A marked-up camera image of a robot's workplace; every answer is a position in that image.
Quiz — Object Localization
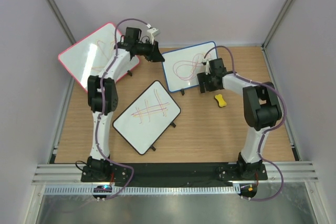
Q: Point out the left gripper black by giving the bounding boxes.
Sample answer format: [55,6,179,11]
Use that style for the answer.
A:
[134,39,165,63]

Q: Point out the yellow black whiteboard eraser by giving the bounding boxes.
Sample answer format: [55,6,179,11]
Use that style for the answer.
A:
[214,94,227,108]

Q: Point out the blue framed whiteboard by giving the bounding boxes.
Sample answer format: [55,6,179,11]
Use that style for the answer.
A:
[162,41,218,92]

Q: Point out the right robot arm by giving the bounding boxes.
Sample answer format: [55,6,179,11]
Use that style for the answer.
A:
[197,58,282,180]

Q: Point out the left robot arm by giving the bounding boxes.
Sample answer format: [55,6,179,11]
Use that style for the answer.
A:
[81,26,164,182]

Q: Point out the black framed whiteboard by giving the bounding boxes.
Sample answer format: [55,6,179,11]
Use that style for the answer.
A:
[112,80,181,155]

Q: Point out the pink framed whiteboard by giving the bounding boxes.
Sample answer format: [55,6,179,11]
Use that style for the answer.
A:
[58,22,141,94]

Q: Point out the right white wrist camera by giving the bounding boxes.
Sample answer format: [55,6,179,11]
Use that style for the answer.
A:
[202,56,212,75]

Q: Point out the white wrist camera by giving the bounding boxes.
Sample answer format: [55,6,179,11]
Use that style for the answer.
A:
[146,24,160,44]
[202,56,212,75]

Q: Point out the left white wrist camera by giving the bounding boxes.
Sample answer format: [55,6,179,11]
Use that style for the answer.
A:
[146,24,160,44]

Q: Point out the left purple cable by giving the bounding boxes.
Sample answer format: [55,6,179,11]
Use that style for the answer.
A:
[94,18,135,200]

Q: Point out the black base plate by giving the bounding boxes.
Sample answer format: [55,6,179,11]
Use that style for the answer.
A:
[80,161,268,183]

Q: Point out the aluminium frame rail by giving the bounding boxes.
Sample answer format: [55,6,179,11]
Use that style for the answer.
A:
[32,161,318,185]

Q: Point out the slotted cable duct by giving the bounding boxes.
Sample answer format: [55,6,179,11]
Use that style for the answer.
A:
[44,184,240,196]

